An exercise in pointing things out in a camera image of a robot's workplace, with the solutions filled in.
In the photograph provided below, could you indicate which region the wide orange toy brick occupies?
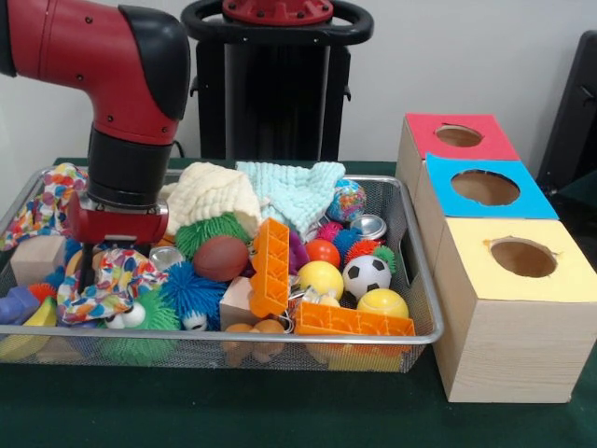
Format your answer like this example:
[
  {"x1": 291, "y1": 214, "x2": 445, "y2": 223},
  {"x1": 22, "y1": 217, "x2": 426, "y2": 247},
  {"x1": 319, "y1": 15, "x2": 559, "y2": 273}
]
[{"x1": 293, "y1": 301, "x2": 416, "y2": 338}]

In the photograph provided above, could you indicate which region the mint green cloth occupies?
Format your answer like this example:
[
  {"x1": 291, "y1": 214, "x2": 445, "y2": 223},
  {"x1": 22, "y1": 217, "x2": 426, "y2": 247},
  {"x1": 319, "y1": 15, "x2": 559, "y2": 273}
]
[{"x1": 235, "y1": 161, "x2": 347, "y2": 244}]

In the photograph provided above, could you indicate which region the black chair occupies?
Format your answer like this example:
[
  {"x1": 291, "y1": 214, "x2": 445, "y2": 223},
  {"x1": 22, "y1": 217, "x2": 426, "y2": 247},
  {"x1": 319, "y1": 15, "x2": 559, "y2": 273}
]
[{"x1": 535, "y1": 30, "x2": 597, "y2": 188}]

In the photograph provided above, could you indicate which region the colourful spotted cloth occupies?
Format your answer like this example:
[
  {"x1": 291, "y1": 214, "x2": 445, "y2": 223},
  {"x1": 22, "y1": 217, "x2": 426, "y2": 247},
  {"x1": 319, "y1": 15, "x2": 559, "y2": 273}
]
[
  {"x1": 56, "y1": 248, "x2": 169, "y2": 326},
  {"x1": 0, "y1": 162, "x2": 90, "y2": 253}
]

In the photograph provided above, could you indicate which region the blue globe ball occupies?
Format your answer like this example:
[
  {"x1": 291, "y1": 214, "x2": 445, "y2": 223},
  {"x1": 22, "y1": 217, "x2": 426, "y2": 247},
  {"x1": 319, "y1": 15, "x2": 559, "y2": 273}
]
[{"x1": 325, "y1": 179, "x2": 368, "y2": 223}]

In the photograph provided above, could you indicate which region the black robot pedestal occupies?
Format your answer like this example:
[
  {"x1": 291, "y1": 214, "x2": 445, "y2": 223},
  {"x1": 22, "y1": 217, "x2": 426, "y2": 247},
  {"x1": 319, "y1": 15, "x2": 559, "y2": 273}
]
[{"x1": 180, "y1": 0, "x2": 374, "y2": 162}]

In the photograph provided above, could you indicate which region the long orange toy brick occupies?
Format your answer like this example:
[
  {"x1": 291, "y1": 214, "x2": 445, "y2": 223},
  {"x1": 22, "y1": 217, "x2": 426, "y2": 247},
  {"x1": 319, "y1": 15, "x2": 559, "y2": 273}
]
[{"x1": 249, "y1": 217, "x2": 290, "y2": 319}]

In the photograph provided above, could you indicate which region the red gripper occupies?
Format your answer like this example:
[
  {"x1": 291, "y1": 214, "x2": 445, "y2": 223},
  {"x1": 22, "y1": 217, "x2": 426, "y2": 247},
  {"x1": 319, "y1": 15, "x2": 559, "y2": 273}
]
[{"x1": 67, "y1": 190, "x2": 170, "y2": 296}]

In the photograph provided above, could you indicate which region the wooden box with three holes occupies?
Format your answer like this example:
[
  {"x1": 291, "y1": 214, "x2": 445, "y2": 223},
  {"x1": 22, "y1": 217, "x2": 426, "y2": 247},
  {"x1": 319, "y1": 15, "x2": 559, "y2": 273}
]
[{"x1": 395, "y1": 111, "x2": 597, "y2": 403}]

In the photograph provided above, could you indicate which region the shallow metal mesh bin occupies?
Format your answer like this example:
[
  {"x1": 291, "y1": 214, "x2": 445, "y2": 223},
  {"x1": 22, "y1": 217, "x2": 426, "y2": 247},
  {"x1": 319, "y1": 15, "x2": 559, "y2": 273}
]
[{"x1": 0, "y1": 165, "x2": 444, "y2": 374}]

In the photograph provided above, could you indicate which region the cream muslin cloth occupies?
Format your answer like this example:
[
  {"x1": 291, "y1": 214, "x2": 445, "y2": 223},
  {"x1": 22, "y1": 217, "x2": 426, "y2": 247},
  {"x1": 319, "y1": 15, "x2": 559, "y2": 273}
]
[{"x1": 160, "y1": 161, "x2": 271, "y2": 237}]

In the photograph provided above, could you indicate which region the brown toy football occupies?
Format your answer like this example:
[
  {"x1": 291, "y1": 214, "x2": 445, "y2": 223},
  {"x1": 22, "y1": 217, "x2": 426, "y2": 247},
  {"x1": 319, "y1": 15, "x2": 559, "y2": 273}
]
[{"x1": 193, "y1": 235, "x2": 250, "y2": 282}]

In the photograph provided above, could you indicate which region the green spiky ball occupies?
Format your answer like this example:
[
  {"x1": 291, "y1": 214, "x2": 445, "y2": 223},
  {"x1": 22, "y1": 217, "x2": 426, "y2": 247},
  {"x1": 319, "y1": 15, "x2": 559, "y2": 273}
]
[{"x1": 174, "y1": 212, "x2": 253, "y2": 262}]

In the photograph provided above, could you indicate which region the black and white soccer ball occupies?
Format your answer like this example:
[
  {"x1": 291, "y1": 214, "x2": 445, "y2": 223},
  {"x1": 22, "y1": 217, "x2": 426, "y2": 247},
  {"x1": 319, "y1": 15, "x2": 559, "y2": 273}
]
[{"x1": 341, "y1": 254, "x2": 392, "y2": 300}]

